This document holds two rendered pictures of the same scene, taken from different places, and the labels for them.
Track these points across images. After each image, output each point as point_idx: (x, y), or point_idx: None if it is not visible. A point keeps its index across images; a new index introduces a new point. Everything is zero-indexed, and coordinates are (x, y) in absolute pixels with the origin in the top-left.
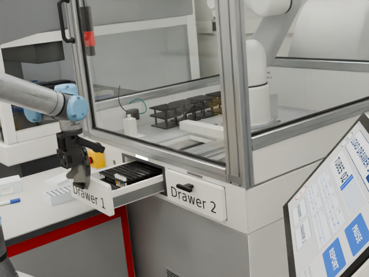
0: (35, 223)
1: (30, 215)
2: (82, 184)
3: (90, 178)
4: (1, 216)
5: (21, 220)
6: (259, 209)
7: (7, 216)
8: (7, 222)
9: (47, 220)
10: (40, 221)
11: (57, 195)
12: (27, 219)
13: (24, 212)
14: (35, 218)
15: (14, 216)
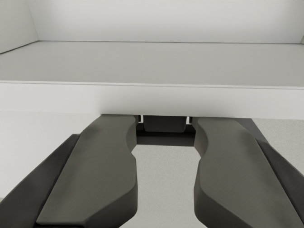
0: (78, 133)
1: (24, 123)
2: (183, 131)
3: (230, 111)
4: (3, 156)
5: (42, 142)
6: None
7: (6, 149)
8: (39, 159)
9: (79, 114)
10: (73, 123)
11: None
12: (43, 135)
13: (0, 125)
14: (50, 123)
15: (16, 144)
